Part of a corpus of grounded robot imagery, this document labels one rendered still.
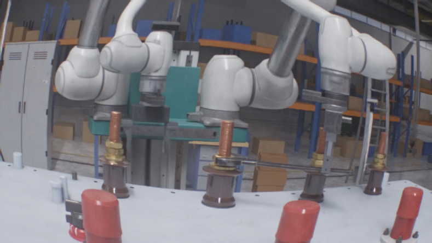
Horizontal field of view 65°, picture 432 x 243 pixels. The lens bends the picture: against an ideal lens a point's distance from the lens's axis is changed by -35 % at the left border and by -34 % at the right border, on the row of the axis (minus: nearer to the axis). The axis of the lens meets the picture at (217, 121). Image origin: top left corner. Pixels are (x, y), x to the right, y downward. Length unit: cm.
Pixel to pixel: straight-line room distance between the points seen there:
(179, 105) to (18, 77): 401
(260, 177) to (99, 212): 535
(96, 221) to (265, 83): 137
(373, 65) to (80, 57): 105
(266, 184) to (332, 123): 495
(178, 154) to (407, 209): 141
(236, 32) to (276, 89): 723
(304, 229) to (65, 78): 113
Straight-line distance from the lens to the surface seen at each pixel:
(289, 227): 73
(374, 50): 114
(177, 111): 200
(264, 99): 195
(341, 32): 107
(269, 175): 596
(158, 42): 151
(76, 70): 162
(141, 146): 207
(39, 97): 564
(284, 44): 179
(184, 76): 199
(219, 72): 189
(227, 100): 190
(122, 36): 144
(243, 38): 916
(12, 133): 583
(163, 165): 211
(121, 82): 176
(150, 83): 152
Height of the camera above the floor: 170
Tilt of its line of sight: 7 degrees down
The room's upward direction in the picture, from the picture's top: 6 degrees clockwise
